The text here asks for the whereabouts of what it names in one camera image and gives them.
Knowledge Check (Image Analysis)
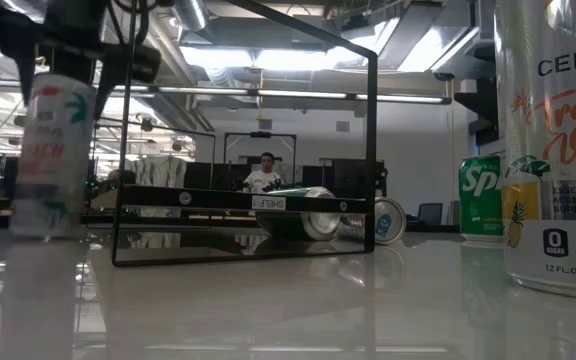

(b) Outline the wooden tray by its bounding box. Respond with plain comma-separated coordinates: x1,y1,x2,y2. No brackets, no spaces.
87,0,380,268

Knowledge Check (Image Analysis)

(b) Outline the silver and blue can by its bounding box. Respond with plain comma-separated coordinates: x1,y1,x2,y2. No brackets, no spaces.
340,196,409,246

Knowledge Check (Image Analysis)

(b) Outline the black office chair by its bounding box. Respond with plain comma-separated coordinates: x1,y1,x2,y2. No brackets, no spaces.
416,202,444,227

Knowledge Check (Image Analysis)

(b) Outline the green Sprite can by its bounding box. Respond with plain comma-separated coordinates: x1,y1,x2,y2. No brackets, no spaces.
457,153,505,245

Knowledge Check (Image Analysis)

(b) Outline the person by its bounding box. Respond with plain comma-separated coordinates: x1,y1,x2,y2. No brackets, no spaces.
241,151,285,195

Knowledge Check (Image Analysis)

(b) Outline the silver air duct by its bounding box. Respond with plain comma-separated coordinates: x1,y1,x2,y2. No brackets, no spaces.
170,0,209,34

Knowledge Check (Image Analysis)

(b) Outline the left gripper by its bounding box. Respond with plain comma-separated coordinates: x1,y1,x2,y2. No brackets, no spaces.
0,0,163,119

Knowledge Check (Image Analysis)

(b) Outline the black computer monitor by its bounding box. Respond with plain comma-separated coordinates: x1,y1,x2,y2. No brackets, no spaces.
300,157,388,199
183,160,243,192

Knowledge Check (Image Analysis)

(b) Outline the Celsius Peach Vibe can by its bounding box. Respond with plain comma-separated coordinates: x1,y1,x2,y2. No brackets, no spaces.
9,72,98,240

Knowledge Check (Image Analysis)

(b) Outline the dark green soda can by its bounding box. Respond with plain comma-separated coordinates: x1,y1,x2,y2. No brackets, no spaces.
256,185,343,242

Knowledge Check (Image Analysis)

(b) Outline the long ceiling light strip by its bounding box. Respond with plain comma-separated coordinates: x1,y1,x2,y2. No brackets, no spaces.
95,82,453,106

